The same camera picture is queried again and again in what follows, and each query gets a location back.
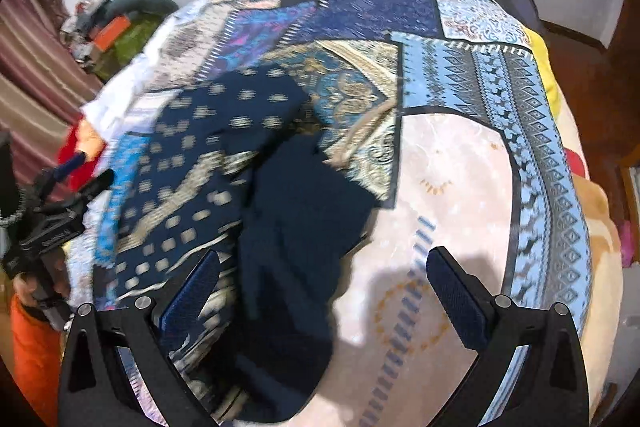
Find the maroon striped curtain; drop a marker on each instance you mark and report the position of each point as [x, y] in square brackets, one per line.
[30, 72]

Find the pink object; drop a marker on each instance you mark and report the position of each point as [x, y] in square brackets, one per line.
[628, 239]

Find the person's left forearm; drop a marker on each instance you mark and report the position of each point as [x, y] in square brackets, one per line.
[35, 357]

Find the olive green cloth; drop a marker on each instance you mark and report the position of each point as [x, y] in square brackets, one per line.
[132, 44]

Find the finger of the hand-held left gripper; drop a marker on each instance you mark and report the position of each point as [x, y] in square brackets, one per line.
[95, 184]
[67, 168]

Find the person's left hand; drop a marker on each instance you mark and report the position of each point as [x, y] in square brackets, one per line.
[25, 289]

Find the orange box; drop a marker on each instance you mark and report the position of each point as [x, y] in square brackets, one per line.
[110, 34]

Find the dark green cloth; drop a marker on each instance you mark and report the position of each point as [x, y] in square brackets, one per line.
[142, 1]

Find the brown wooden door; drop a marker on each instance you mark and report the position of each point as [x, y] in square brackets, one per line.
[627, 57]

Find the pile of assorted clutter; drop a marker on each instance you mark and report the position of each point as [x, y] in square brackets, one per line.
[85, 22]

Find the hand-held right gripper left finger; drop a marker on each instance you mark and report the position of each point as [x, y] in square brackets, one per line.
[192, 297]

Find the patchwork printed blanket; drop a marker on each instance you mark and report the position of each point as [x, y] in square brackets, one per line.
[450, 167]

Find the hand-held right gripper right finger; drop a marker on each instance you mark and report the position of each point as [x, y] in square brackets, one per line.
[457, 297]

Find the white cloth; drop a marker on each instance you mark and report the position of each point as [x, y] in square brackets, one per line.
[125, 92]

